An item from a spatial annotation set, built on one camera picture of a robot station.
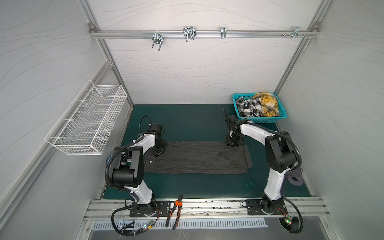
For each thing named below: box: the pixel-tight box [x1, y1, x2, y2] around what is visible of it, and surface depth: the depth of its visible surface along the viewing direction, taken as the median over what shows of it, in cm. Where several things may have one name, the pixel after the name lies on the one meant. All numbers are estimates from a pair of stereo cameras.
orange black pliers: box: [165, 194, 184, 230], surface depth 75 cm
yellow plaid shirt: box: [252, 92, 280, 117], surface depth 109 cm
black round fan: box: [278, 216, 300, 233], surface depth 73 cm
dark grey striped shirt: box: [143, 141, 253, 175], surface depth 90 cm
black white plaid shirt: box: [235, 96, 263, 117], surface depth 109 cm
